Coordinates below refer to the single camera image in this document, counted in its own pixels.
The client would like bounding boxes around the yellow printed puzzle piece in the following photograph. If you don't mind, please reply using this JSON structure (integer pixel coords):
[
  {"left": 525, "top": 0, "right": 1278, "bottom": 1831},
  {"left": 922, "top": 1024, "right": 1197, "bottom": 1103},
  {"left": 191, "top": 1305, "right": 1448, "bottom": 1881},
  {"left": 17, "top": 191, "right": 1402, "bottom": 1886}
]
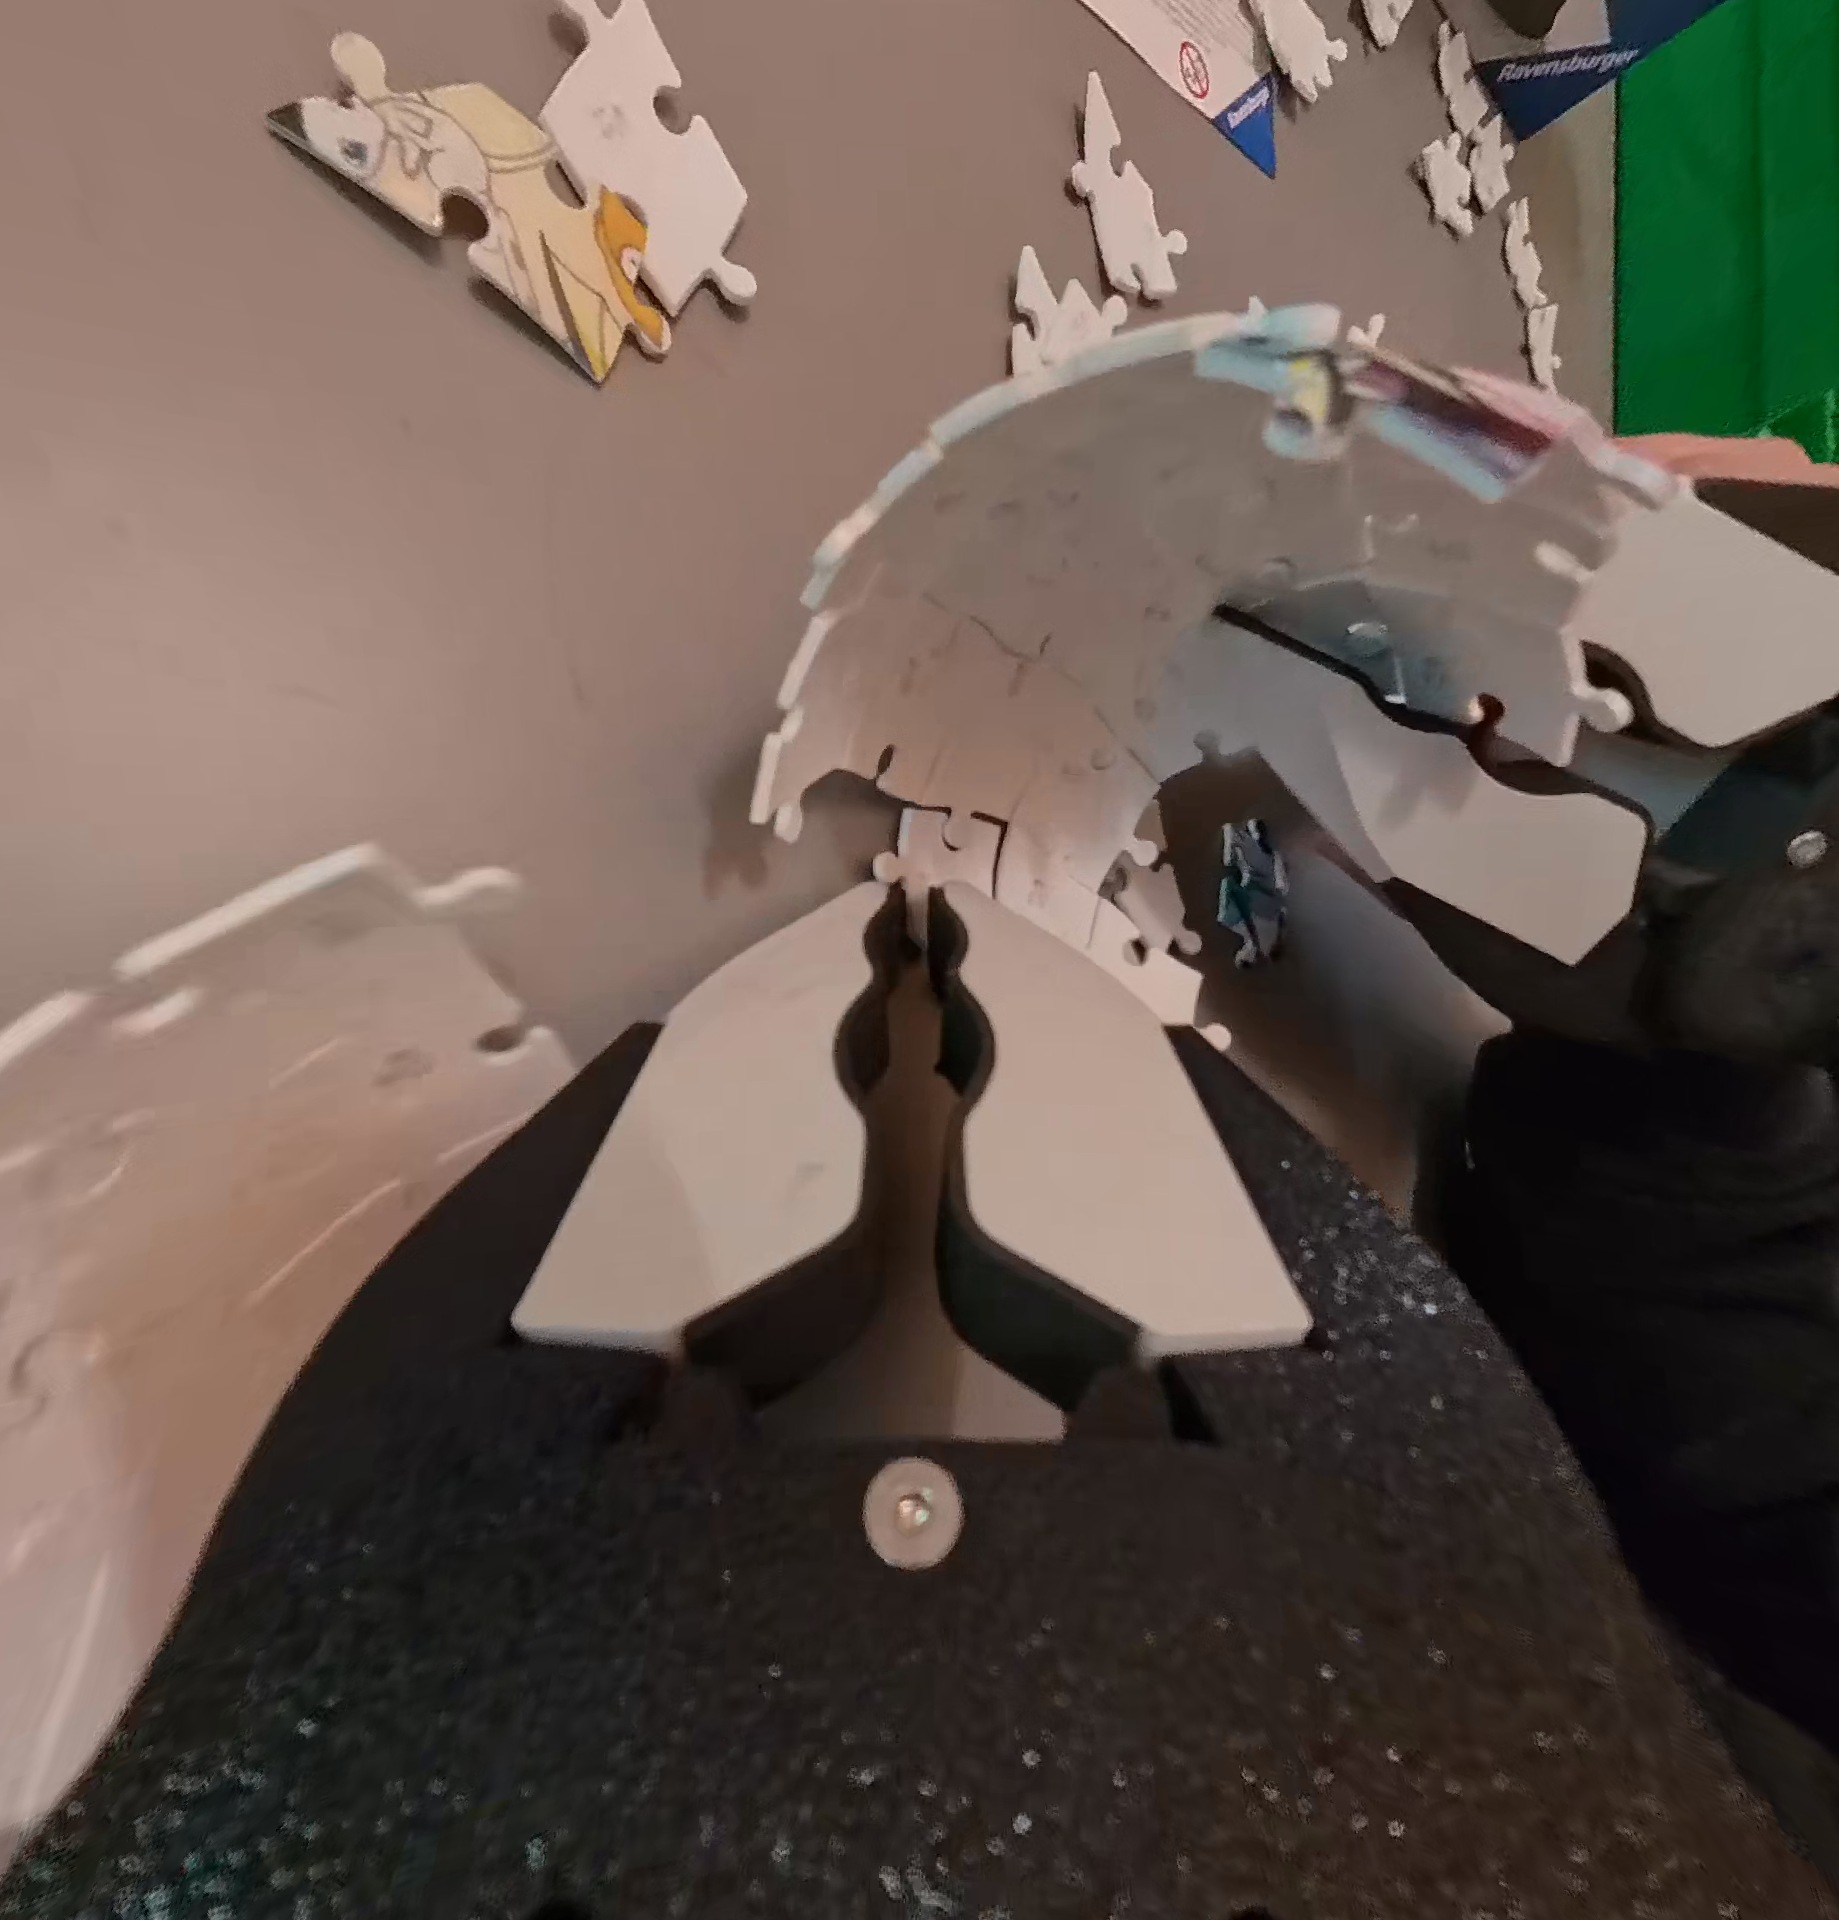
[{"left": 265, "top": 31, "right": 674, "bottom": 385}]

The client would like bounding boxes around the person's right hand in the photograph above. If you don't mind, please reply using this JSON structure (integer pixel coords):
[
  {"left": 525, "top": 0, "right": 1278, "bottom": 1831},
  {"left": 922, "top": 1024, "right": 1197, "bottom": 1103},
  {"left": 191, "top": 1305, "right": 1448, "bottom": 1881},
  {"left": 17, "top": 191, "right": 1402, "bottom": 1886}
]
[{"left": 1620, "top": 433, "right": 1839, "bottom": 493}]

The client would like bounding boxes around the bowl-shaped assembled puzzle section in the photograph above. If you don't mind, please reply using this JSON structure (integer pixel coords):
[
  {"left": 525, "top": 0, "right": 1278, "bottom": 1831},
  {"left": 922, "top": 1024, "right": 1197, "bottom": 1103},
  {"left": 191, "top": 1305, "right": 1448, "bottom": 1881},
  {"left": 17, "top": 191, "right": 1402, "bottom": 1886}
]
[{"left": 746, "top": 305, "right": 1680, "bottom": 1051}]

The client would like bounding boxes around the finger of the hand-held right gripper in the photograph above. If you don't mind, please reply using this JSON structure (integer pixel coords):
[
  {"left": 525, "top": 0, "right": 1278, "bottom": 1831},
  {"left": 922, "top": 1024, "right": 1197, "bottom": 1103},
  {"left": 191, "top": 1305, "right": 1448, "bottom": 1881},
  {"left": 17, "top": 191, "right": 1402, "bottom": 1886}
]
[
  {"left": 1575, "top": 477, "right": 1839, "bottom": 751},
  {"left": 1216, "top": 605, "right": 1657, "bottom": 969}
]

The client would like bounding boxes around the green plastic bin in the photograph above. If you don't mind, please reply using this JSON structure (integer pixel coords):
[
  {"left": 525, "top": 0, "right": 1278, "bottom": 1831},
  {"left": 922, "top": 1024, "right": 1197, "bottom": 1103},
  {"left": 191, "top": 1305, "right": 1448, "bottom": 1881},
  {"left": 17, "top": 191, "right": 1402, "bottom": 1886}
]
[{"left": 1609, "top": 0, "right": 1839, "bottom": 474}]

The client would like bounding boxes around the arc-shaped assembled puzzle section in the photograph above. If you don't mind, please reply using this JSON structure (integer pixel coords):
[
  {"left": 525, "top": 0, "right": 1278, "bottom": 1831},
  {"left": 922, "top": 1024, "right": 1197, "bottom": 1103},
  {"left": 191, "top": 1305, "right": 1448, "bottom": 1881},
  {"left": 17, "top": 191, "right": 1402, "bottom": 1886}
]
[{"left": 0, "top": 841, "right": 578, "bottom": 1876}]

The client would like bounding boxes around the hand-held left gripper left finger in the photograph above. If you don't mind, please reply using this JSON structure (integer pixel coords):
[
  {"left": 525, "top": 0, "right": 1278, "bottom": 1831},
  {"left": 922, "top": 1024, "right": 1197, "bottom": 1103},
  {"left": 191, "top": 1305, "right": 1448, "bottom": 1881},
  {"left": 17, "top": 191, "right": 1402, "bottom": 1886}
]
[{"left": 509, "top": 882, "right": 915, "bottom": 1374}]

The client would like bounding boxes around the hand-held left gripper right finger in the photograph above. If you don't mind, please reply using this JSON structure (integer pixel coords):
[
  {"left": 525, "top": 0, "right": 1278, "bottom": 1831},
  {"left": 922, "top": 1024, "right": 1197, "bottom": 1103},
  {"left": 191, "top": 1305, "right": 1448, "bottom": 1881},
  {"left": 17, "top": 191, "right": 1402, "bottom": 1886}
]
[{"left": 926, "top": 884, "right": 1317, "bottom": 1411}]

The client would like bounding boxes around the colourful printed puzzle piece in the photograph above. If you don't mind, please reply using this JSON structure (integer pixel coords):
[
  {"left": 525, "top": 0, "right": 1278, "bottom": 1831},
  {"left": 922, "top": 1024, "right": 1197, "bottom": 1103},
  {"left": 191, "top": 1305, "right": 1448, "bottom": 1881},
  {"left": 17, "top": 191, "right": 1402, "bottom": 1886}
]
[{"left": 1216, "top": 817, "right": 1293, "bottom": 969}]

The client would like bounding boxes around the scatter of white pieces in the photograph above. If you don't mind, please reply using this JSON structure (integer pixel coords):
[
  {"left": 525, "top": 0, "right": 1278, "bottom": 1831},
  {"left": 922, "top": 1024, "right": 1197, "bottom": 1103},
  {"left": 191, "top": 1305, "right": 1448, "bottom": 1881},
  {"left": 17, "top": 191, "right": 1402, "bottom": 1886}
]
[{"left": 539, "top": 0, "right": 1567, "bottom": 394}]

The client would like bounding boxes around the blue puzzle box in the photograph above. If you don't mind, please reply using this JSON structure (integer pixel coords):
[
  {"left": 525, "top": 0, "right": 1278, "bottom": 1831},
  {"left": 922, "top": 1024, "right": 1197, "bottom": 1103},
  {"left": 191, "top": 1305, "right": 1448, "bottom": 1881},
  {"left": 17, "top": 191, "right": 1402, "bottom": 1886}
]
[{"left": 1474, "top": 0, "right": 1731, "bottom": 142}]

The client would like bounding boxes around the white instruction leaflet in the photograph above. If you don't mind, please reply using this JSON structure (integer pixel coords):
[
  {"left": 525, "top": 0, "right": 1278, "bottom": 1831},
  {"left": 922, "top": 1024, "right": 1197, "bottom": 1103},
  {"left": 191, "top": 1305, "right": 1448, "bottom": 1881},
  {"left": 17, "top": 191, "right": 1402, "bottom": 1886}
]
[{"left": 1076, "top": 0, "right": 1282, "bottom": 179}]

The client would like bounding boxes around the person's right forearm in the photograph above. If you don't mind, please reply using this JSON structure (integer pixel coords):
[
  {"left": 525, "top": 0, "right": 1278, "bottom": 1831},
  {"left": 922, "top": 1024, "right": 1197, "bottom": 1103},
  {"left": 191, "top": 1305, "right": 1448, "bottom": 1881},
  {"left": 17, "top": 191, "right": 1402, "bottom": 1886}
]
[{"left": 1436, "top": 1035, "right": 1839, "bottom": 1771}]

